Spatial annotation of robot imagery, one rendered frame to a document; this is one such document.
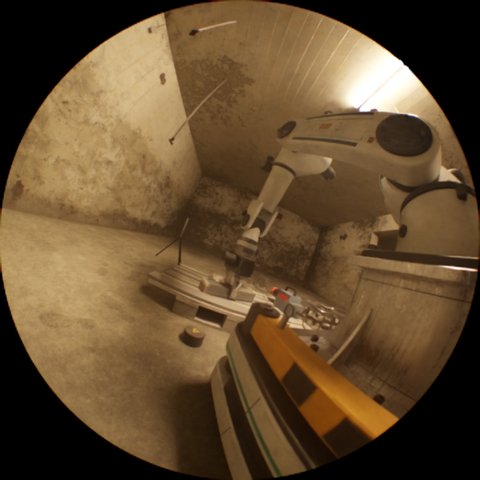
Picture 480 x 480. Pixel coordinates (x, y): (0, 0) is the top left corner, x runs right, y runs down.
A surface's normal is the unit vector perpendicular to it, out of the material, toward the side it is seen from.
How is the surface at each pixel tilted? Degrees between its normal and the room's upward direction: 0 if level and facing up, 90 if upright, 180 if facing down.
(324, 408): 90
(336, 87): 180
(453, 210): 90
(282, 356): 90
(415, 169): 177
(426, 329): 90
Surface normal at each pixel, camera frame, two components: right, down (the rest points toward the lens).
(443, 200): -0.88, -0.37
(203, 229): 0.10, -0.04
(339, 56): -0.36, 0.93
